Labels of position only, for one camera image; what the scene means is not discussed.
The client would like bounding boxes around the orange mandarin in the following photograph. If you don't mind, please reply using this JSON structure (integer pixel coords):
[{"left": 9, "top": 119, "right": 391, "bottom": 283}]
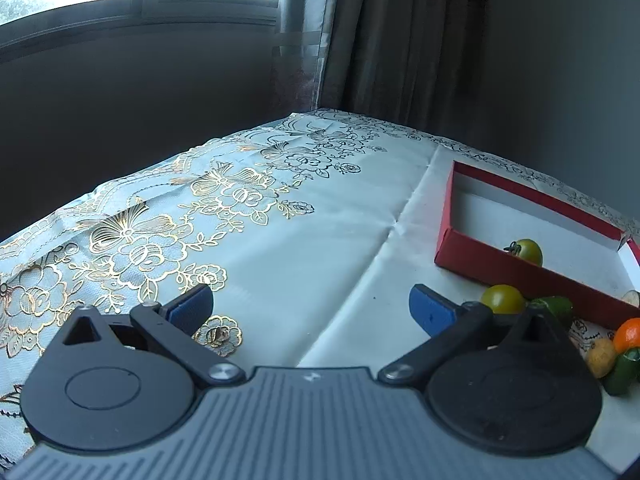
[{"left": 614, "top": 317, "right": 640, "bottom": 355}]

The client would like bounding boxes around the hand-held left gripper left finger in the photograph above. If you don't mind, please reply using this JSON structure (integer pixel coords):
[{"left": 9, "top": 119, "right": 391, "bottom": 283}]
[{"left": 42, "top": 282, "right": 247, "bottom": 389}]

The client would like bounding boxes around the green cucumber piece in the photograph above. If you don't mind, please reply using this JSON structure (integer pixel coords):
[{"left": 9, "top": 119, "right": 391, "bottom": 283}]
[
  {"left": 602, "top": 347, "right": 640, "bottom": 397},
  {"left": 530, "top": 296, "right": 575, "bottom": 328}
]

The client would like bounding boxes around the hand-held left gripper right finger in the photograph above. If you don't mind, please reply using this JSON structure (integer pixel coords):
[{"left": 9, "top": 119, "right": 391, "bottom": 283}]
[{"left": 377, "top": 284, "right": 576, "bottom": 389}]

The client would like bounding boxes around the brown curtain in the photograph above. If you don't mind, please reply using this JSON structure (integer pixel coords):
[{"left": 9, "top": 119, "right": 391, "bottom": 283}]
[{"left": 320, "top": 0, "right": 493, "bottom": 133}]

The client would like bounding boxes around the red shallow cardboard box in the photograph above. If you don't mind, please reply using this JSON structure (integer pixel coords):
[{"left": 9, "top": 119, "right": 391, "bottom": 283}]
[{"left": 434, "top": 160, "right": 640, "bottom": 331}]

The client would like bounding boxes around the light sheer floral curtain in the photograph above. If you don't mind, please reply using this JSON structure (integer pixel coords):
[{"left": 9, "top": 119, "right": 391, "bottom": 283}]
[{"left": 270, "top": 0, "right": 333, "bottom": 113}]

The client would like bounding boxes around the green tomato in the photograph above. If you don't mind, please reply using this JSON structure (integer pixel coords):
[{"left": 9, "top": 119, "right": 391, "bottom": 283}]
[
  {"left": 504, "top": 238, "right": 544, "bottom": 267},
  {"left": 481, "top": 284, "right": 527, "bottom": 316}
]

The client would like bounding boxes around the brown kiwi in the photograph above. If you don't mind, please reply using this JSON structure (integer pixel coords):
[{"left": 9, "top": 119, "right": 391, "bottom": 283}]
[{"left": 586, "top": 337, "right": 618, "bottom": 378}]

